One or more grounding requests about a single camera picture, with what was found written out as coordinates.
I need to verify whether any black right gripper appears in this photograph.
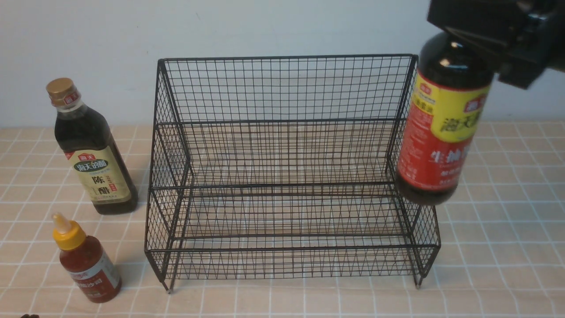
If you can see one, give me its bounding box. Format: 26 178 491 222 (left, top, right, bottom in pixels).
427 0 565 89

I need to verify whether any soy sauce bottle red label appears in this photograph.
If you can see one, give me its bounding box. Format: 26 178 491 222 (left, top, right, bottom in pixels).
396 32 494 206

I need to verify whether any dark vinegar bottle gold cap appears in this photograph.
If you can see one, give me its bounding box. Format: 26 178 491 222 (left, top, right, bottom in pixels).
46 78 139 215

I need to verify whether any red chili sauce squeeze bottle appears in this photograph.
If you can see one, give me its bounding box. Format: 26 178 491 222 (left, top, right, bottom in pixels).
51 213 122 303

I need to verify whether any black wire mesh rack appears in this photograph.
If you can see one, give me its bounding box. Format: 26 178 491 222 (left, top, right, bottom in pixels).
144 54 441 292

